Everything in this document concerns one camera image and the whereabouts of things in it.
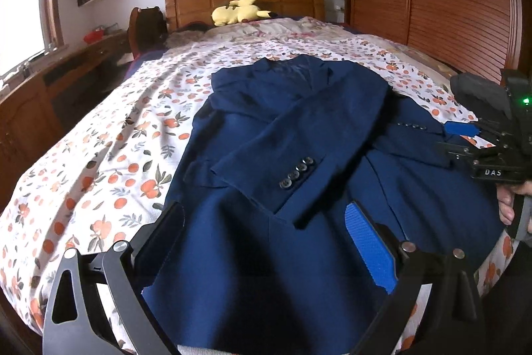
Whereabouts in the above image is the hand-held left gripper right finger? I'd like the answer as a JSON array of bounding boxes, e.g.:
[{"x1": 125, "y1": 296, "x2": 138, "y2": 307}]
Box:
[{"x1": 344, "y1": 200, "x2": 486, "y2": 355}]

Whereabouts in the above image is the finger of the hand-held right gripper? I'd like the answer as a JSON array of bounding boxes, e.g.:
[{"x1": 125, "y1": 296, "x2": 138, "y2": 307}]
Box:
[
  {"x1": 444, "y1": 120, "x2": 505, "y2": 140},
  {"x1": 436, "y1": 141, "x2": 499, "y2": 168}
]

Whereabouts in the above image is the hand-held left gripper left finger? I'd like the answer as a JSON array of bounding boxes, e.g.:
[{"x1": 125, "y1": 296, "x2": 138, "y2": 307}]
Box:
[{"x1": 42, "y1": 201, "x2": 186, "y2": 355}]

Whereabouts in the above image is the navy blue blazer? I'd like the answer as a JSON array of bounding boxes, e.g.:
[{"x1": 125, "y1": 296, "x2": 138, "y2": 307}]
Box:
[{"x1": 141, "y1": 56, "x2": 505, "y2": 351}]

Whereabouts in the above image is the person's right hand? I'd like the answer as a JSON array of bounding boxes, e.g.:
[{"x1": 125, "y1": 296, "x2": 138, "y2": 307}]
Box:
[{"x1": 497, "y1": 180, "x2": 532, "y2": 227}]

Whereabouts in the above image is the folded grey garment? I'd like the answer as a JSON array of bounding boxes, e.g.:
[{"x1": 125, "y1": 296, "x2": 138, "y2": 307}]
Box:
[{"x1": 450, "y1": 73, "x2": 513, "y2": 119}]

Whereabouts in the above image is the orange fruit print bed sheet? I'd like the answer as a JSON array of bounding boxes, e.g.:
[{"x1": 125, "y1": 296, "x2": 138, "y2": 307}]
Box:
[{"x1": 0, "y1": 35, "x2": 516, "y2": 355}]

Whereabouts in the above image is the red-trimmed navy blanket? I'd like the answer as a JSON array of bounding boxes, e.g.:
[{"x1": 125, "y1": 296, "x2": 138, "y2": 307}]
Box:
[{"x1": 122, "y1": 47, "x2": 167, "y2": 74}]

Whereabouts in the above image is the long wooden desk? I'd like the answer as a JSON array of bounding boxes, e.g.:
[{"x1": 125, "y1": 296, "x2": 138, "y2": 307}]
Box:
[{"x1": 0, "y1": 28, "x2": 129, "y2": 189}]

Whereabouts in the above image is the pale floral quilt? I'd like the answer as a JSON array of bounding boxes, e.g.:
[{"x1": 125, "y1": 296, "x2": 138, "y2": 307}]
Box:
[{"x1": 166, "y1": 17, "x2": 354, "y2": 48}]

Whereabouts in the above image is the wooden chair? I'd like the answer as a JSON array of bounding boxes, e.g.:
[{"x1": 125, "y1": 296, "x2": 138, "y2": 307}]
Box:
[{"x1": 128, "y1": 6, "x2": 167, "y2": 57}]

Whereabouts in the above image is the yellow plush toy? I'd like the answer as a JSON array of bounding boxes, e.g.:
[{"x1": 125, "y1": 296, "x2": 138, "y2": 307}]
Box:
[{"x1": 212, "y1": 0, "x2": 278, "y2": 27}]

